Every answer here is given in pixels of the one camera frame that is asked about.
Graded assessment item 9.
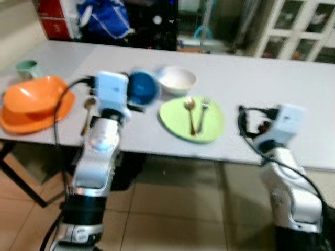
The grey mug blue inside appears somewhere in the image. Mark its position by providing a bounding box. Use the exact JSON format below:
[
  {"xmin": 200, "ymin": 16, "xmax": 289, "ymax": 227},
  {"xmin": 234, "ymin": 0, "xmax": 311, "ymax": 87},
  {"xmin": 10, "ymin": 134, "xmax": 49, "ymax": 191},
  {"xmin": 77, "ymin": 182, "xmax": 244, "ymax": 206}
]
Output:
[{"xmin": 127, "ymin": 67, "xmax": 164, "ymax": 108}]

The light green plate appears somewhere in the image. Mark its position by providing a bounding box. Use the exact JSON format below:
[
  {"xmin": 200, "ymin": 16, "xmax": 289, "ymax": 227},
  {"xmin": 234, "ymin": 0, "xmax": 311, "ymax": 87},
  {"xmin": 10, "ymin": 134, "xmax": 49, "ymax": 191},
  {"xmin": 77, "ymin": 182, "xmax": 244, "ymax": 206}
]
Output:
[{"xmin": 158, "ymin": 96, "xmax": 226, "ymax": 143}]

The metal fork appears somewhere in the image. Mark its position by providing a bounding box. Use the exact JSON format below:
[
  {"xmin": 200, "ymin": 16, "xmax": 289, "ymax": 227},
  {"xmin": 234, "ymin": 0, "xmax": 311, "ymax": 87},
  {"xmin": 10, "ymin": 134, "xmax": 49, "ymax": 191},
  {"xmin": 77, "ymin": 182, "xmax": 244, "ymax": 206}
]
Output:
[{"xmin": 196, "ymin": 98, "xmax": 211, "ymax": 134}]

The white bowl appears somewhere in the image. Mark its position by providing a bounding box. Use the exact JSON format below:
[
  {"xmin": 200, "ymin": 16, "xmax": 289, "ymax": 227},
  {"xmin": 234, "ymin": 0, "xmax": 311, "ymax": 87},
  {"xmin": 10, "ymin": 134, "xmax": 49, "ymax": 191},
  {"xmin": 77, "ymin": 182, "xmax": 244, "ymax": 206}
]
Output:
[{"xmin": 157, "ymin": 65, "xmax": 198, "ymax": 96}]

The black low object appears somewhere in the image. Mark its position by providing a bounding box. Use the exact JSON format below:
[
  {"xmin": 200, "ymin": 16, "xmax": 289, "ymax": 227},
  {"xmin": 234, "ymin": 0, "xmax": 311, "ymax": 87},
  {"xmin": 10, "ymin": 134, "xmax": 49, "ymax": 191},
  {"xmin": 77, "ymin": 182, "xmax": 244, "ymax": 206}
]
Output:
[{"xmin": 111, "ymin": 152, "xmax": 148, "ymax": 192}]

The black cabinet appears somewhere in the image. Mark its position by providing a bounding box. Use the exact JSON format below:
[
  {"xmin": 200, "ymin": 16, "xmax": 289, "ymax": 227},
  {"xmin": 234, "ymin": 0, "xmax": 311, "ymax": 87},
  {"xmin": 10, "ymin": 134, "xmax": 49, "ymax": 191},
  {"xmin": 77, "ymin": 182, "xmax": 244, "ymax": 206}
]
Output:
[{"xmin": 125, "ymin": 0, "xmax": 179, "ymax": 52}]

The blue bag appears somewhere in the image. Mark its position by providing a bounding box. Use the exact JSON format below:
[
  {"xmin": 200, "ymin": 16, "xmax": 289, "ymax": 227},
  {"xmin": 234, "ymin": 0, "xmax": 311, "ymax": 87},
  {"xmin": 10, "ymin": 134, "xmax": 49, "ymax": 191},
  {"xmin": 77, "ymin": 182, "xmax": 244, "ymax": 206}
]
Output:
[{"xmin": 77, "ymin": 0, "xmax": 135, "ymax": 40}]

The teal plastic item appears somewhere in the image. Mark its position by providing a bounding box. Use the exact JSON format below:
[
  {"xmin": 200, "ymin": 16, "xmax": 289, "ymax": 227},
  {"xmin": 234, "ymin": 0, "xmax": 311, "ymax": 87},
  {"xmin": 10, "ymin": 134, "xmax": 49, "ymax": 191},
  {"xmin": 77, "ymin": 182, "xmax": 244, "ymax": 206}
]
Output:
[{"xmin": 193, "ymin": 25, "xmax": 214, "ymax": 41}]

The white glass door cabinet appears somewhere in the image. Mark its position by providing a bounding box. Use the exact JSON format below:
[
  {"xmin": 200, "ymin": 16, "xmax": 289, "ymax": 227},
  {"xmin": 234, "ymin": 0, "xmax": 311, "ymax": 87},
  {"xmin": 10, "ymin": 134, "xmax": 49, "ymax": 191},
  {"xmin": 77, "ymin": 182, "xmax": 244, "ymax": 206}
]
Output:
[{"xmin": 250, "ymin": 0, "xmax": 335, "ymax": 64}]

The orange bowl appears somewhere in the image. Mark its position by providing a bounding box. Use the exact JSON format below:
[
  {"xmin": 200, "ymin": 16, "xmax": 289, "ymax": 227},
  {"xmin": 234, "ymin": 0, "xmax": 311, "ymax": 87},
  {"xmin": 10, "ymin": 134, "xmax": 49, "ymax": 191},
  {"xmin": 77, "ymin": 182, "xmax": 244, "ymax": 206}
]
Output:
[{"xmin": 4, "ymin": 75, "xmax": 69, "ymax": 115}]

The orange plate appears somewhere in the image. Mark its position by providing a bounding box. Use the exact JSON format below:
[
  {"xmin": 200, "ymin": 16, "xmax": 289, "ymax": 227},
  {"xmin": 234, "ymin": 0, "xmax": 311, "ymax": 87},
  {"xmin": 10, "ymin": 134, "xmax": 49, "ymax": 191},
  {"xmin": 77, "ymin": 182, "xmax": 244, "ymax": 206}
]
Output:
[{"xmin": 0, "ymin": 92, "xmax": 77, "ymax": 135}]

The green mug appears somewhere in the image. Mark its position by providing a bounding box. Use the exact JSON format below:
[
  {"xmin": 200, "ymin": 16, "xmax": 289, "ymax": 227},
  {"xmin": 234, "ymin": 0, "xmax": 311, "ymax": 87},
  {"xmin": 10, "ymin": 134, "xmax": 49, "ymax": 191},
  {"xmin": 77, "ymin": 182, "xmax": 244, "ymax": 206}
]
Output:
[{"xmin": 14, "ymin": 60, "xmax": 44, "ymax": 81}]

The red box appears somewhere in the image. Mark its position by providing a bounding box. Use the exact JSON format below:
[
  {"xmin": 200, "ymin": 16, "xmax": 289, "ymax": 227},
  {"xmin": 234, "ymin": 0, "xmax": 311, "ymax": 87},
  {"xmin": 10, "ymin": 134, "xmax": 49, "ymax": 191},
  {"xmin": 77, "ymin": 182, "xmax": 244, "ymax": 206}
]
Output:
[{"xmin": 35, "ymin": 0, "xmax": 80, "ymax": 42}]

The black table leg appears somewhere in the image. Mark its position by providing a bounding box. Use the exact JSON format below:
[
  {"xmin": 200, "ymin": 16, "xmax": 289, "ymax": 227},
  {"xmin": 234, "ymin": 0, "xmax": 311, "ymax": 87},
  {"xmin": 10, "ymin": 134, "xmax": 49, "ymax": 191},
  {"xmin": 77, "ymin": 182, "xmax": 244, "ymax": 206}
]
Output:
[{"xmin": 0, "ymin": 140, "xmax": 49, "ymax": 208}]

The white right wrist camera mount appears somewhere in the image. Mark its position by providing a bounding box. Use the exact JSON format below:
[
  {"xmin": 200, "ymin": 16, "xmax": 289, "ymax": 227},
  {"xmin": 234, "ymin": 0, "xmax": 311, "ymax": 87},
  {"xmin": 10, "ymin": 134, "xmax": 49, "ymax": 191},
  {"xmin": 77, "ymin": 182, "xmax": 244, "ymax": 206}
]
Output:
[{"xmin": 253, "ymin": 103, "xmax": 307, "ymax": 153}]

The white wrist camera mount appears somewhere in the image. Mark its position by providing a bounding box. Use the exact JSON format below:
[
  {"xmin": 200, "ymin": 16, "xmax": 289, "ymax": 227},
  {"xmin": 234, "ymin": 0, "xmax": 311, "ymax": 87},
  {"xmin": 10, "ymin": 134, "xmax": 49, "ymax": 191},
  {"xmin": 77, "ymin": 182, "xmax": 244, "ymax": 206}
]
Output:
[
  {"xmin": 253, "ymin": 103, "xmax": 307, "ymax": 153},
  {"xmin": 95, "ymin": 71, "xmax": 131, "ymax": 122}
]

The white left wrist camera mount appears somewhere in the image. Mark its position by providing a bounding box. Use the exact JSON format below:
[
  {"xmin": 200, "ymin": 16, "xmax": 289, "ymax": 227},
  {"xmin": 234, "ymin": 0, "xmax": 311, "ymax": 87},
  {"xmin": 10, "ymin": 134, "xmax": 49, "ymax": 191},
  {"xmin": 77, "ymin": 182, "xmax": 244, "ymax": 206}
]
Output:
[{"xmin": 95, "ymin": 71, "xmax": 131, "ymax": 122}]

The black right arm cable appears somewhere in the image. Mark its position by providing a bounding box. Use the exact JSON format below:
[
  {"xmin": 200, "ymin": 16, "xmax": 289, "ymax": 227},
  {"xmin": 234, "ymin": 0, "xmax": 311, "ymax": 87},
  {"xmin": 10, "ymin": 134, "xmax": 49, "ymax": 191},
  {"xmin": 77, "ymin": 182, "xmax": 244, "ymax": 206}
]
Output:
[{"xmin": 237, "ymin": 106, "xmax": 329, "ymax": 215}]

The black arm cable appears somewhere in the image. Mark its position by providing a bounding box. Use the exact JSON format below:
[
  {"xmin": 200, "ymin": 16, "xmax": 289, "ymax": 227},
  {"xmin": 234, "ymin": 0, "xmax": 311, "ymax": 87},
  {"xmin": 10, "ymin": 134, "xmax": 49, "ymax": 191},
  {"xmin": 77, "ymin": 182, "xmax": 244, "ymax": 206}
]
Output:
[
  {"xmin": 237, "ymin": 106, "xmax": 329, "ymax": 215},
  {"xmin": 51, "ymin": 77, "xmax": 98, "ymax": 212}
]

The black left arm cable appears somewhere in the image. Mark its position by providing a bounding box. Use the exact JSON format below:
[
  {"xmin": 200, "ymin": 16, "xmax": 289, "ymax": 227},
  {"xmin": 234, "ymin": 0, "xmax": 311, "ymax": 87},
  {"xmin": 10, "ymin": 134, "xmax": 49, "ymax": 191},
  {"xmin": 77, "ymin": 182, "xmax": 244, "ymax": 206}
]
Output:
[{"xmin": 51, "ymin": 77, "xmax": 98, "ymax": 212}]

